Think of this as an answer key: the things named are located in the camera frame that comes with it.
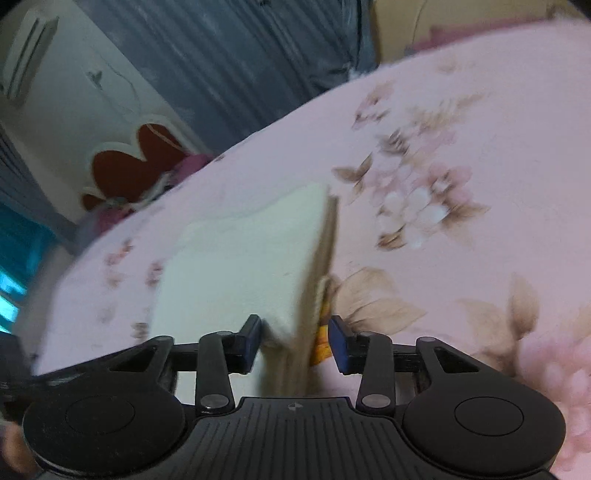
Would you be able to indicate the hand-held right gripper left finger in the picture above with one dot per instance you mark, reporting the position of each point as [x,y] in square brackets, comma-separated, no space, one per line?
[252,344]

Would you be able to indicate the pink pillow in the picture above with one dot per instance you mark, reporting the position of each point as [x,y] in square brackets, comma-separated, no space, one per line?
[194,168]
[443,37]

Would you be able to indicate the blue curtain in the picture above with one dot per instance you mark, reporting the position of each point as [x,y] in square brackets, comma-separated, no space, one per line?
[221,60]

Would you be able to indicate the cream round headboard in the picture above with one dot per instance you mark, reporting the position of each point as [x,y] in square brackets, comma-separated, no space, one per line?
[397,27]

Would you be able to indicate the pink floral bed sheet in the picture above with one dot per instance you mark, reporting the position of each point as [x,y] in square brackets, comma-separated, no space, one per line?
[461,277]

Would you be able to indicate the red heart-shaped headboard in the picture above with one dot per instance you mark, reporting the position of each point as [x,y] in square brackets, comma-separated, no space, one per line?
[120,170]

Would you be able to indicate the cream small cloth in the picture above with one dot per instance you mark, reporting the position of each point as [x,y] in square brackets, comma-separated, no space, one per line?
[240,258]

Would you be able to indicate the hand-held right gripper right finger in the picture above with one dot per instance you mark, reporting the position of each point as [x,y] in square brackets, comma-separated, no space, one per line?
[339,344]

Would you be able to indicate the white air conditioner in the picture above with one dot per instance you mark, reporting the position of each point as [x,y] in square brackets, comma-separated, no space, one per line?
[25,50]

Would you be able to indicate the pile of mixed clothes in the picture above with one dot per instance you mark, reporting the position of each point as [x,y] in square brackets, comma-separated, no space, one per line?
[113,212]

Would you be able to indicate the bright window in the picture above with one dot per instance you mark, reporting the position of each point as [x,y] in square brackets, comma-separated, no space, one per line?
[18,272]

